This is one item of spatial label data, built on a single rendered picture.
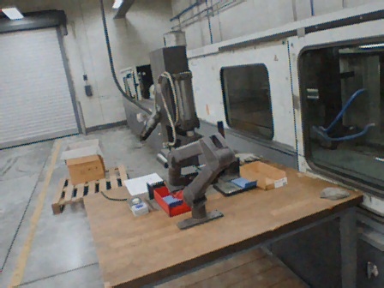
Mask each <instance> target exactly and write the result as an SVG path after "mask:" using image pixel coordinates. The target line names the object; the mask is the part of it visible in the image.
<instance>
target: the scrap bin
mask: <svg viewBox="0 0 384 288"><path fill-rule="evenodd" d="M153 193H154V199H155V200H156V202H157V203H158V204H159V206H160V207H162V208H163V210H164V211H165V212H166V213H167V215H168V216H169V217H170V218H171V217H174V216H177V215H180V214H183V213H186V212H191V207H188V206H187V204H186V203H185V202H184V200H183V204H180V205H178V206H176V207H171V208H169V205H168V203H166V202H165V201H164V200H163V198H165V197H166V196H168V195H171V194H170V192H169V191H168V188H167V186H164V187H161V188H159V189H154V190H153ZM182 198H183V192H181V193H180V194H179V195H178V196H177V199H178V200H181V199H182Z"/></svg>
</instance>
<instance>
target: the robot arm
mask: <svg viewBox="0 0 384 288"><path fill-rule="evenodd" d="M216 142H217V143H216ZM217 144H218V146H217ZM218 149H219V150H218ZM200 154H204V157H205V159H206V165H205V166H204V167H203V169H202V170H201V172H200V174H199V175H198V170H197V169H196V167H195V166H194V165H192V166H187V167H184V168H182V163H184V162H185V161H186V159H189V158H193V157H195V156H197V155H200ZM157 160H158V162H160V164H162V166H164V168H166V169H168V175H164V178H165V186H167V188H168V191H169V192H170V194H171V196H172V198H177V196H178V195H179V194H180V193H181V192H183V200H184V202H185V203H186V204H187V206H188V207H191V215H192V216H191V217H190V218H186V219H183V220H178V221H177V222H176V223H177V226H178V228H179V229H180V230H183V229H188V228H190V227H191V226H197V225H199V224H202V223H206V222H208V221H210V220H215V219H217V218H222V217H223V216H224V214H223V213H222V212H220V210H218V209H214V210H212V211H209V212H206V204H205V202H204V201H207V198H206V196H205V194H206V189H207V187H208V185H209V184H210V183H211V182H212V180H214V178H215V177H216V176H217V175H218V174H219V173H220V172H221V171H222V170H223V169H224V168H226V167H227V166H229V164H230V163H231V162H233V161H234V160H235V152H234V151H233V149H232V148H231V146H229V144H228V143H227V142H226V140H225V139H224V138H223V136H222V135H221V134H220V133H216V134H214V135H211V136H209V137H203V138H201V139H200V140H198V141H195V142H194V143H190V144H188V145H186V146H182V147H179V148H175V149H173V150H168V148H163V149H161V150H159V154H158V155H157ZM185 178H188V179H191V180H194V181H193V182H192V183H191V184H189V185H188V186H186V187H184V181H185ZM174 192H177V194H176V195H174V194H173V193H174Z"/></svg>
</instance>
